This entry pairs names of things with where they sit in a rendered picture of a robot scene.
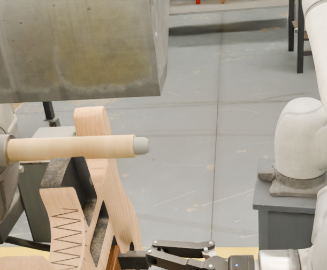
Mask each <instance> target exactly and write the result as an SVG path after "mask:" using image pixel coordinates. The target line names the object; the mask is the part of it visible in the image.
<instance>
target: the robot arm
mask: <svg viewBox="0 0 327 270"><path fill-rule="evenodd" d="M302 8H303V14H304V19H305V27H306V30H307V34H308V37H309V42H310V46H311V50H312V53H313V59H314V64H315V70H316V77H317V83H318V90H319V93H320V97H321V100H322V101H320V100H317V99H314V98H311V97H301V98H297V99H294V100H292V101H290V102H289V103H288V104H287V105H286V106H285V107H284V109H283V110H282V112H281V114H280V117H279V119H278V122H277V126H276V130H275V143H274V150H275V163H273V164H272V168H271V169H263V170H259V171H258V179H262V180H265V181H270V182H272V186H271V188H270V190H269V195H271V196H273V197H279V196H290V197H308V198H317V202H316V211H315V218H314V225H313V232H312V236H311V242H312V244H313V245H312V246H311V247H310V248H306V249H298V250H293V249H288V250H259V252H258V259H254V255H231V256H229V257H228V258H223V257H220V256H217V254H216V249H215V242H214V241H205V242H201V243H197V242H181V241H166V240H157V239H156V240H153V241H152V246H151V247H150V249H148V250H147V251H127V253H119V254H118V260H119V263H120V266H121V269H149V267H151V266H152V265H153V266H157V267H160V268H163V269H167V270H327V0H302ZM185 258H189V259H185ZM193 258H195V259H193ZM202 258H205V261H199V260H196V259H202Z"/></svg>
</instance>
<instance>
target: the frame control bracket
mask: <svg viewBox="0 0 327 270"><path fill-rule="evenodd" d="M23 211H24V206H23V204H22V200H21V196H20V193H19V189H18V185H17V188H16V192H15V195H14V198H13V201H12V204H11V207H10V209H9V211H8V213H7V215H6V217H5V218H4V220H3V221H2V223H1V224H0V245H1V244H3V243H4V242H5V240H6V238H7V237H8V235H9V233H10V232H11V230H12V229H13V227H14V225H15V224H16V223H17V221H18V219H19V218H20V216H21V214H22V213H23Z"/></svg>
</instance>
